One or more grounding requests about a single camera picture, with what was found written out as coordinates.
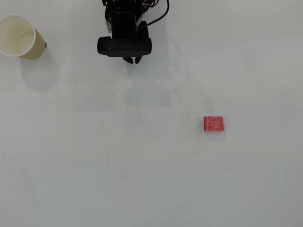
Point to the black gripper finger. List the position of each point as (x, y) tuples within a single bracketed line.
[(129, 60), (138, 59)]

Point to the red foam cube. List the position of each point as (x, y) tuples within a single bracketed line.
[(214, 123)]

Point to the beige paper cup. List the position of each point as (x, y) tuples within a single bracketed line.
[(16, 35)]

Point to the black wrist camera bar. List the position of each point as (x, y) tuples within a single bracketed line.
[(123, 47)]

